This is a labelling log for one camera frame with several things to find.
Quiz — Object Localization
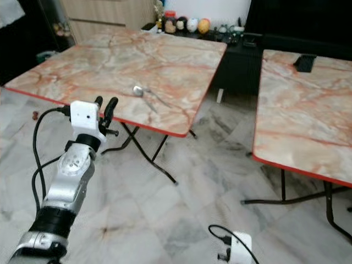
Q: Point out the silver metal spoon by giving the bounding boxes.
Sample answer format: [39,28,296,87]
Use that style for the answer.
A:
[132,85,175,109]

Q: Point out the marble folding table with spoon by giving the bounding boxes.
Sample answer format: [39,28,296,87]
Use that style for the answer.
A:
[3,27,228,186]

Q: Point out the green basket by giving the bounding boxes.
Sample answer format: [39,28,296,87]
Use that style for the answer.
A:
[35,51,59,64]

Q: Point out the light wooden drawer cabinet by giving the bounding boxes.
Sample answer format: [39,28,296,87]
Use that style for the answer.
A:
[59,0,158,46]

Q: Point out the golden ornament plant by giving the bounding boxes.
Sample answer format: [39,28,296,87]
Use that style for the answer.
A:
[153,1,165,32]

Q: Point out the red lidded jar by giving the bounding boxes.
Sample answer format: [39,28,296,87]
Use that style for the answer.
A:
[163,10,177,34]

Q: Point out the dark round figurine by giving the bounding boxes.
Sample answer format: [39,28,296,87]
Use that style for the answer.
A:
[176,16,188,32]

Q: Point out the white cloth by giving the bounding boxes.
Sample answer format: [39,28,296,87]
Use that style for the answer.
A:
[0,0,26,29]

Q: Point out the orange egg figurine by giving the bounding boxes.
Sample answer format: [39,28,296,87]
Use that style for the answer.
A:
[198,18,211,35]

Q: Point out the black low console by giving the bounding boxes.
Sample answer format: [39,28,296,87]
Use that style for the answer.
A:
[141,22,352,95]

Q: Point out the marble folding table with holder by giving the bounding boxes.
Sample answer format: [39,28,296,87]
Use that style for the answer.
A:
[240,48,352,245]

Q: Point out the small black box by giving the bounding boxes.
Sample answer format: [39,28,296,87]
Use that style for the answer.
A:
[243,33,264,48]

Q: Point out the black rectangular holder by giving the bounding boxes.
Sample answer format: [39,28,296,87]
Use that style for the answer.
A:
[294,54,317,73]

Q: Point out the black television screen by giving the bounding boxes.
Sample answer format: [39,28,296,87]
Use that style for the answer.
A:
[244,0,352,38]

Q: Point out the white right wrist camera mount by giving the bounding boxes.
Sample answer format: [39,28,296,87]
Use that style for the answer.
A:
[228,233,254,264]

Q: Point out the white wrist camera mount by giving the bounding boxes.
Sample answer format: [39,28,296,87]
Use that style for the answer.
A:
[69,101,106,145]
[228,233,254,264]

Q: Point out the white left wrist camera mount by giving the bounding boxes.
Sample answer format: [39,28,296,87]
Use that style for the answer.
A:
[69,101,106,145]

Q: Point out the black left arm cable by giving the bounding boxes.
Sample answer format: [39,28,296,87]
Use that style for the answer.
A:
[31,106,72,218]

